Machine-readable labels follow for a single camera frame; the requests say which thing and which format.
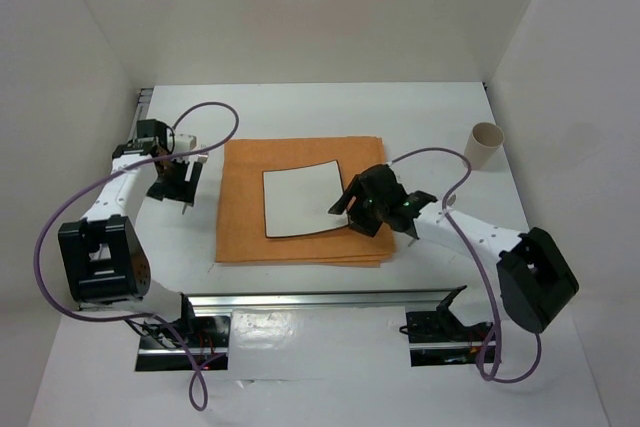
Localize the square white plate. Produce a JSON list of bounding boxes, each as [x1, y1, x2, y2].
[[262, 160, 348, 239]]

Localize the orange cloth placemat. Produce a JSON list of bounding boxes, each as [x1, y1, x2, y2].
[[216, 136, 396, 266]]

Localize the beige paper cup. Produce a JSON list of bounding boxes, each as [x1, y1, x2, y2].
[[464, 122, 504, 170]]

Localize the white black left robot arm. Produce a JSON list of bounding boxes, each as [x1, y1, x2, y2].
[[58, 119, 202, 346]]

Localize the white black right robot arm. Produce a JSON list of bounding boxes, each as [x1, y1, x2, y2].
[[166, 159, 578, 339]]

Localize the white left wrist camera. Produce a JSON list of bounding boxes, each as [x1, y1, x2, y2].
[[171, 134, 209, 163]]

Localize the aluminium left side rail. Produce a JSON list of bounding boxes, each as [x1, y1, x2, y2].
[[128, 88, 154, 140]]

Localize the aluminium table edge rail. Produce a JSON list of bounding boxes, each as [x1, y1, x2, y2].
[[189, 288, 455, 315]]

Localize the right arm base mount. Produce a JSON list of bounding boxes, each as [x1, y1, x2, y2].
[[398, 311, 493, 367]]

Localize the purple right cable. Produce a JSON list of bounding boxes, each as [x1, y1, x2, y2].
[[387, 147, 544, 384]]

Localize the purple cable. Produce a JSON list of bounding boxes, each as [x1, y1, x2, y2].
[[33, 101, 240, 413], [387, 147, 544, 384]]

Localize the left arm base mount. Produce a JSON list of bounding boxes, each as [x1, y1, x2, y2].
[[131, 314, 231, 372]]

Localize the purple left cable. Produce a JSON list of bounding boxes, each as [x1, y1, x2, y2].
[[33, 101, 240, 413]]

